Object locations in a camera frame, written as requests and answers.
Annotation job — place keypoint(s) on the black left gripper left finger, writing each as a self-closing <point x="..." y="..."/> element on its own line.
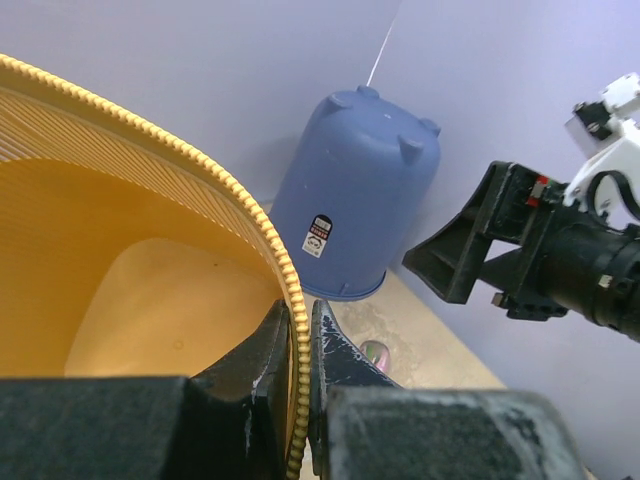
<point x="227" y="422"/>

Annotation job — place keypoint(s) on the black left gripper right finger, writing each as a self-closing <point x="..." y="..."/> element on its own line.
<point x="363" y="425"/>

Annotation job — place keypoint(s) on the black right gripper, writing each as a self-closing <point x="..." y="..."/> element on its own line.
<point x="572" y="260"/>

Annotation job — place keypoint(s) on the blue plastic bucket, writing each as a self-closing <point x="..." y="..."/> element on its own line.
<point x="359" y="174"/>

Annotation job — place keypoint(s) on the yellow slatted waste basket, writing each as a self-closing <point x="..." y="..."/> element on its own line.
<point x="127" y="252"/>

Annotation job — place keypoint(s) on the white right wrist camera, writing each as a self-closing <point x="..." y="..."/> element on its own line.
<point x="607" y="134"/>

